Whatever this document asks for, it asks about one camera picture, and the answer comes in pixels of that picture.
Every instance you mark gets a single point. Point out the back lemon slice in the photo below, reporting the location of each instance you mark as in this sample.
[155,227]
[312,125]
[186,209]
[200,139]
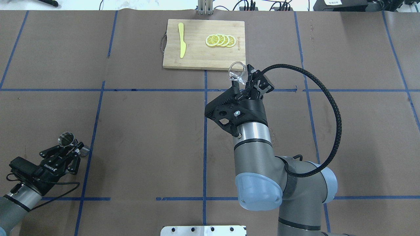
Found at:
[231,41]

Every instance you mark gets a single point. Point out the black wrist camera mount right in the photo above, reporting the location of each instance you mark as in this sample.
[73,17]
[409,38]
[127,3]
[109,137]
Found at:
[221,111]

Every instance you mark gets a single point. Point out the aluminium frame post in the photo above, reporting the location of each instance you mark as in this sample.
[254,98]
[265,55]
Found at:
[205,7]

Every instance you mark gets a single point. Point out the black huawei monitor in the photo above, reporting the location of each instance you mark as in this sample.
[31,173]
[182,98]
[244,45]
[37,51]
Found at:
[341,5]

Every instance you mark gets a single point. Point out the bamboo cutting board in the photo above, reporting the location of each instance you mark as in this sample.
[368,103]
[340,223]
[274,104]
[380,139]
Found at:
[198,55]

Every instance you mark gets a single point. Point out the black tripod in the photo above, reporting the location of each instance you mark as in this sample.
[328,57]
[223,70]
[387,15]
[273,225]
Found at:
[53,3]

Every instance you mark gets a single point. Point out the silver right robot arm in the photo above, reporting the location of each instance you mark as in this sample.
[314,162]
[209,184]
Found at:
[264,181]

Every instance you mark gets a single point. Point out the black power strip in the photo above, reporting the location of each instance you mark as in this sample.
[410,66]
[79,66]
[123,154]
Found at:
[274,8]

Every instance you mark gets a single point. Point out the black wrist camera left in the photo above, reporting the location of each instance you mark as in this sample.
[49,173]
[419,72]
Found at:
[23,169]

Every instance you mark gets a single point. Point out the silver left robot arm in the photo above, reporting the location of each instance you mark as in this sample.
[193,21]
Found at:
[16,204]

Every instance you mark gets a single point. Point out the yellow plastic knife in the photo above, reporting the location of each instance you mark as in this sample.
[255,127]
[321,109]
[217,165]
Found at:
[183,46]

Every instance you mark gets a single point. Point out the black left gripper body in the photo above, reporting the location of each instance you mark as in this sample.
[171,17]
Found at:
[42,175]

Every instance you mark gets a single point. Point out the clear glass cup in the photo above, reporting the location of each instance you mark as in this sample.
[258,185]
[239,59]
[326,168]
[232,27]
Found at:
[238,72]

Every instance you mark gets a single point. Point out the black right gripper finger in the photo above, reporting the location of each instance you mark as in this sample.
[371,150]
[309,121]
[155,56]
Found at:
[235,89]
[257,84]

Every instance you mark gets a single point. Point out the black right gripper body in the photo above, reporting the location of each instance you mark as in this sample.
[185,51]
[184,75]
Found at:
[256,112]

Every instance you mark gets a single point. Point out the front lemon slice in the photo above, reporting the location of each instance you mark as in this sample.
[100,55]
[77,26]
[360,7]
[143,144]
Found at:
[212,40]

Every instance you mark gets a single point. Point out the steel jigger measuring cup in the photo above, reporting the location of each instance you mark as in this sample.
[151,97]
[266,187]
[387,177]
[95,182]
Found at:
[67,139]

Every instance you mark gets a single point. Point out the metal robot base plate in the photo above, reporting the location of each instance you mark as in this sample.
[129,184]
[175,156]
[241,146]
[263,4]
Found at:
[217,230]

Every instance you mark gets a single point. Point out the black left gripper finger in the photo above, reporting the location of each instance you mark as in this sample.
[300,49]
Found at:
[74,163]
[64,150]

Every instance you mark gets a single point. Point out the lemon slice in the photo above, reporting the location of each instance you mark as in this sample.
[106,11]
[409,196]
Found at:
[231,41]
[226,41]
[221,39]
[212,40]

